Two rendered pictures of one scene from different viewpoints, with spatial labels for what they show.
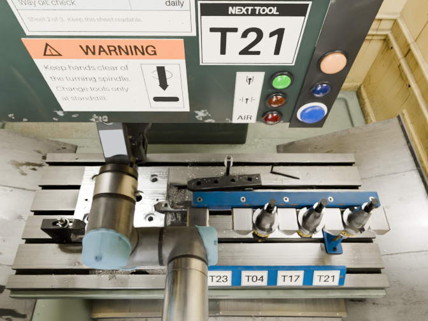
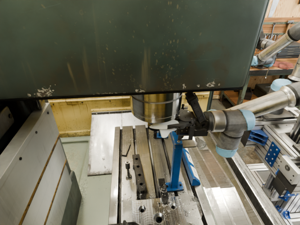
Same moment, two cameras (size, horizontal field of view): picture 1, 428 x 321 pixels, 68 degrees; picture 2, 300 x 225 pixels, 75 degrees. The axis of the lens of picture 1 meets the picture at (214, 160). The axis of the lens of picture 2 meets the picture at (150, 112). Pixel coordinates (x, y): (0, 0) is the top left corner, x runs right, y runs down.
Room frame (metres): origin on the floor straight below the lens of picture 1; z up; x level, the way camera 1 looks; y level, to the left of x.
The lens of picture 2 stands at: (0.53, 0.71, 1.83)
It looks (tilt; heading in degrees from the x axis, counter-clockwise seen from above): 33 degrees down; 265
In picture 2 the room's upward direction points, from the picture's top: straight up
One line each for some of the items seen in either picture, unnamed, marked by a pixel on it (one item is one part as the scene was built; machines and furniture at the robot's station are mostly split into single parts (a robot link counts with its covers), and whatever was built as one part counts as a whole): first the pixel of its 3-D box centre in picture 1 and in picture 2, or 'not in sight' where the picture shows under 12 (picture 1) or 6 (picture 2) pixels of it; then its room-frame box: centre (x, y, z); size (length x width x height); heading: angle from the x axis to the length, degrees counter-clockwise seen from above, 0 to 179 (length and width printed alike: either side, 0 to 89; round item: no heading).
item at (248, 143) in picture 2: not in sight; (264, 137); (-0.53, -0.46, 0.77); 0.36 x 0.10 x 0.09; 0
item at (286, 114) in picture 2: not in sight; (272, 112); (-0.53, -0.48, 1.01); 0.36 x 0.22 x 0.06; 0
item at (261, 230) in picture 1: (265, 221); not in sight; (0.29, -0.13, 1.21); 0.06 x 0.06 x 0.03
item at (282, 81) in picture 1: (281, 81); not in sight; (0.26, -0.07, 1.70); 0.02 x 0.01 x 0.02; 91
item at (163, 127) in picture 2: not in sight; (164, 130); (0.44, 0.21, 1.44); 0.09 x 0.03 x 0.06; 17
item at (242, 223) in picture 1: (242, 221); not in sight; (0.28, -0.07, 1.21); 0.07 x 0.05 x 0.01; 1
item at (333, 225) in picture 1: (332, 221); not in sight; (0.29, -0.29, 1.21); 0.07 x 0.05 x 0.01; 1
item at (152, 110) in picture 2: not in sight; (156, 93); (0.46, 0.18, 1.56); 0.16 x 0.16 x 0.12
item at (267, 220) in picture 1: (267, 213); not in sight; (0.29, -0.13, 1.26); 0.04 x 0.04 x 0.07
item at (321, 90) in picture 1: (321, 90); not in sight; (0.26, -0.12, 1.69); 0.02 x 0.01 x 0.02; 91
